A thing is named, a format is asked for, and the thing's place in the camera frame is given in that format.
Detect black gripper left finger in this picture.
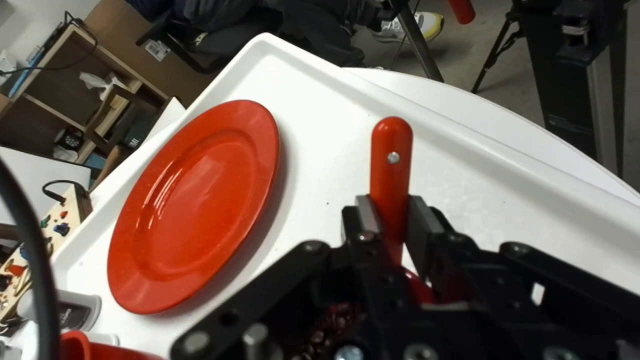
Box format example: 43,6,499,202
171,194,418,360

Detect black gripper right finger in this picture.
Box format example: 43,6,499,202
405,194,640,360

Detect red handled metal spoon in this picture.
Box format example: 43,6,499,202
368,117,416,268

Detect red plate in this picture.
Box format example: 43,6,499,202
105,99,281,317

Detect dark brown beans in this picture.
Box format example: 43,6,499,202
301,303,357,360

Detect black equipment stand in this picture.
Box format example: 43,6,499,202
517,0,629,176

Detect black floor stand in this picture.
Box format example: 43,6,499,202
391,0,536,97

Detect black office chair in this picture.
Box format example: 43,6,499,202
135,6,361,68

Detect brown cardboard panel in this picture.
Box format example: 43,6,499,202
81,0,221,102

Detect wooden shelf unit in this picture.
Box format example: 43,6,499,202
0,22,171,169

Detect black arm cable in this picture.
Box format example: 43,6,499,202
0,158,61,360

